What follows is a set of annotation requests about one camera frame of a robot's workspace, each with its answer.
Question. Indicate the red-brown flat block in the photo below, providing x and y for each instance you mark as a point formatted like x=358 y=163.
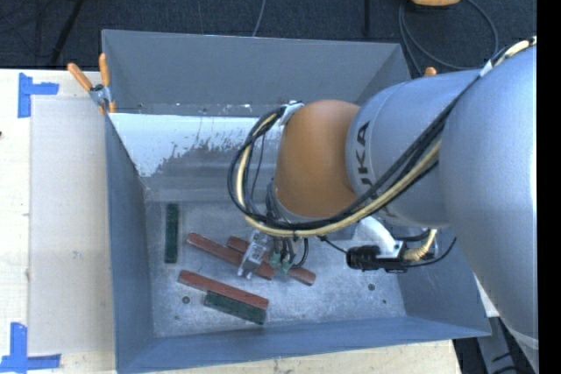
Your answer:
x=302 y=275
x=219 y=288
x=212 y=249

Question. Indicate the black cylinder on white bracket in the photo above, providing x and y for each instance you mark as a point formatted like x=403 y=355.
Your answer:
x=363 y=257

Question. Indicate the dark green flat block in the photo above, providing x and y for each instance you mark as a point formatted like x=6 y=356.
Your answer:
x=236 y=308
x=172 y=232

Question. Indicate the grey metal bin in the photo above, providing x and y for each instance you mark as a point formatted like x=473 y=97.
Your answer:
x=307 y=298

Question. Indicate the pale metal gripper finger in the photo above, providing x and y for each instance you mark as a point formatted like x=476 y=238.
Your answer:
x=245 y=262
x=255 y=263

